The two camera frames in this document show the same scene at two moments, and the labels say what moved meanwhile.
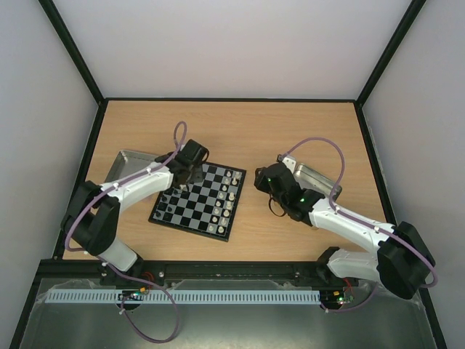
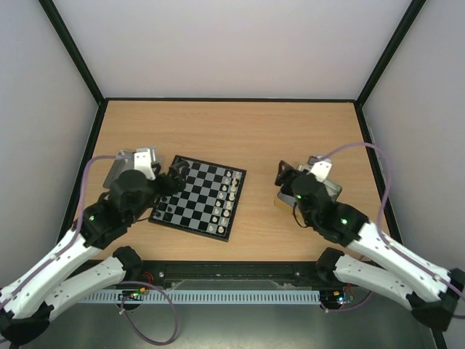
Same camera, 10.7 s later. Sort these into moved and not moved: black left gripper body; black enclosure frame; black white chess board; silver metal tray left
Moved: black left gripper body
Not moved: black white chess board; black enclosure frame; silver metal tray left
